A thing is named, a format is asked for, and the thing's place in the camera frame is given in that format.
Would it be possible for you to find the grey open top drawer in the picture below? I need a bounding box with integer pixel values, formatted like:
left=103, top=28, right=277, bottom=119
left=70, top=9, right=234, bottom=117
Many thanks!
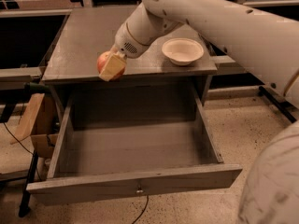
left=27, top=83, right=242, bottom=205

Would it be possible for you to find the red apple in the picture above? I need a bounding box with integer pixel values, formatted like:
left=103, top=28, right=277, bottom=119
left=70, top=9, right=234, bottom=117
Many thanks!
left=96, top=50, right=126, bottom=81

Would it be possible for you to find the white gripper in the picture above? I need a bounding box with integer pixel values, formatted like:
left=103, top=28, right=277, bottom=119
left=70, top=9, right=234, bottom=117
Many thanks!
left=98, top=21, right=150, bottom=82

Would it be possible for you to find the black floor cable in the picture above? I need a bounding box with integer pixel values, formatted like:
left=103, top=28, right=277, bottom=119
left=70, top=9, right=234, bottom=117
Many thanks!
left=130, top=195, right=150, bottom=224

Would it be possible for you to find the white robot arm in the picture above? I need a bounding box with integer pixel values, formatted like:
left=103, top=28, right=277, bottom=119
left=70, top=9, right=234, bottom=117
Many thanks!
left=97, top=0, right=299, bottom=224

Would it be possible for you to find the grey cabinet counter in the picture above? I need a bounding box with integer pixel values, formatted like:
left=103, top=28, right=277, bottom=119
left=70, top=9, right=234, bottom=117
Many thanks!
left=43, top=6, right=217, bottom=106

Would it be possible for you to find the black stand leg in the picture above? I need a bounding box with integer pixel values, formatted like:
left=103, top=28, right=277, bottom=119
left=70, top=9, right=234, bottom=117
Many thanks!
left=18, top=152, right=38, bottom=217

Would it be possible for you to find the wooden plank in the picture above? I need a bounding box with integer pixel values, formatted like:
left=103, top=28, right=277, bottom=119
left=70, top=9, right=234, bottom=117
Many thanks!
left=10, top=93, right=44, bottom=144

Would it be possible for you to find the metal drawer knob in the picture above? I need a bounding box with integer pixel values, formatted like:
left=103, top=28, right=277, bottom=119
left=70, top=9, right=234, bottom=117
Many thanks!
left=135, top=186, right=144, bottom=195

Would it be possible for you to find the cardboard box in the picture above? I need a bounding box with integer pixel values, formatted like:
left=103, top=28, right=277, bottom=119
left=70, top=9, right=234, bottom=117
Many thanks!
left=31, top=133, right=58, bottom=159

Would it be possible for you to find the white paper bowl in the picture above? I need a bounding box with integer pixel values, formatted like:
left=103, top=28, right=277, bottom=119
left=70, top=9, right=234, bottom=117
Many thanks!
left=162, top=38, right=204, bottom=66

